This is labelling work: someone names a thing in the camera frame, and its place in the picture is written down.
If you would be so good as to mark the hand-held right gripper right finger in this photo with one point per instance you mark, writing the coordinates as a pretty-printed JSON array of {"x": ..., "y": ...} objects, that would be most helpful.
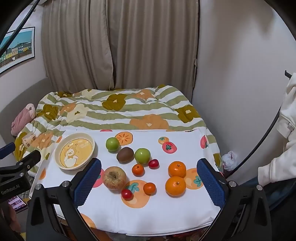
[{"x": 210, "y": 183}]

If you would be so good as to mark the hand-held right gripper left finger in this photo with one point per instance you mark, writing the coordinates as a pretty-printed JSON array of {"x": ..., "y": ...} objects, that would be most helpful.
[{"x": 87, "y": 183}]

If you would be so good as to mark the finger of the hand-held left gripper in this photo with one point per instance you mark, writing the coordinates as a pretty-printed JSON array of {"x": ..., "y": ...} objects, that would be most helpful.
[
  {"x": 29, "y": 159},
  {"x": 7, "y": 148}
]

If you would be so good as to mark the wrinkled red yellow apple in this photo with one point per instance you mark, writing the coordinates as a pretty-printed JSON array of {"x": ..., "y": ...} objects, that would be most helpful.
[{"x": 114, "y": 178}]

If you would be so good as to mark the large orange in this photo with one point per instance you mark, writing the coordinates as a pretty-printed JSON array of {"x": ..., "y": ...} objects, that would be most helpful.
[
  {"x": 175, "y": 186},
  {"x": 177, "y": 169}
]

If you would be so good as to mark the yellow cartoon print plate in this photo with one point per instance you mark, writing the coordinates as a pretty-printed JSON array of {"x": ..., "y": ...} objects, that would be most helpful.
[{"x": 74, "y": 150}]

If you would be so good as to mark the green apple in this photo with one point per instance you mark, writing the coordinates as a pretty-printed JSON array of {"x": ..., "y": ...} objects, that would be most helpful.
[
  {"x": 112, "y": 144},
  {"x": 142, "y": 156}
]

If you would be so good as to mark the brown kiwi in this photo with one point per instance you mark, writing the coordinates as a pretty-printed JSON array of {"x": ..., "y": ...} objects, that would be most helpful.
[{"x": 125, "y": 154}]

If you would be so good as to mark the smartphone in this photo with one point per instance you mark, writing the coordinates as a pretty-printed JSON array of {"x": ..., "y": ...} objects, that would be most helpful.
[{"x": 17, "y": 202}]

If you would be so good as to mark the tissue packet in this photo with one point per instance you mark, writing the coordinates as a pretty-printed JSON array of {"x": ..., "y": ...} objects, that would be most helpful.
[{"x": 29, "y": 139}]

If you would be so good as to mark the white plastic bag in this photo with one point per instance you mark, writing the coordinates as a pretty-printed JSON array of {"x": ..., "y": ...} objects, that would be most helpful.
[{"x": 229, "y": 161}]

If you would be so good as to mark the pink plush toy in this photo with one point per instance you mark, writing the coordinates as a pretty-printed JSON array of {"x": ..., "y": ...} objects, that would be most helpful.
[{"x": 22, "y": 118}]

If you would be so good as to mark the red cherry tomato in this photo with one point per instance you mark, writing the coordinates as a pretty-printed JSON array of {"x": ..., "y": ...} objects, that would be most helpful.
[
  {"x": 153, "y": 164},
  {"x": 127, "y": 194}
]

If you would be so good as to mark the small tangerine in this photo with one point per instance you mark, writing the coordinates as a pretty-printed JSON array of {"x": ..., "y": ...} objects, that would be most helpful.
[
  {"x": 138, "y": 169},
  {"x": 149, "y": 188}
]

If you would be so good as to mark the dark blue jeans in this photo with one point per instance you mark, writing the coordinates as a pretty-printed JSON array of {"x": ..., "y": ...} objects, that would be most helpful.
[{"x": 277, "y": 194}]

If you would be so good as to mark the white fruit print tablecloth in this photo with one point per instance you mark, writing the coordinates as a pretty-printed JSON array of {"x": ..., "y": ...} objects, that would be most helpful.
[{"x": 150, "y": 215}]

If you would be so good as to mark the striped floral blanket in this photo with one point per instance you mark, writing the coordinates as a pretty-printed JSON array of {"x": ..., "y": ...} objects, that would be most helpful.
[{"x": 138, "y": 109}]

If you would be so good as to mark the black hanger hook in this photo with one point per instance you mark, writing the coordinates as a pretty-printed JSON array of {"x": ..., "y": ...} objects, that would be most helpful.
[{"x": 288, "y": 74}]

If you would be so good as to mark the beige curtain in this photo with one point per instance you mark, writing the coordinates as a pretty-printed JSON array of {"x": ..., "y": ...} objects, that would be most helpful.
[{"x": 115, "y": 46}]

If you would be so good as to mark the grey padded bed frame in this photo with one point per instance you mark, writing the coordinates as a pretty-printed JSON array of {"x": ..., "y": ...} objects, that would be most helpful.
[{"x": 13, "y": 97}]

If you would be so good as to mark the framed wall poster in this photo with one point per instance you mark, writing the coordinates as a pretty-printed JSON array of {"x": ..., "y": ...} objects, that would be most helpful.
[{"x": 19, "y": 48}]

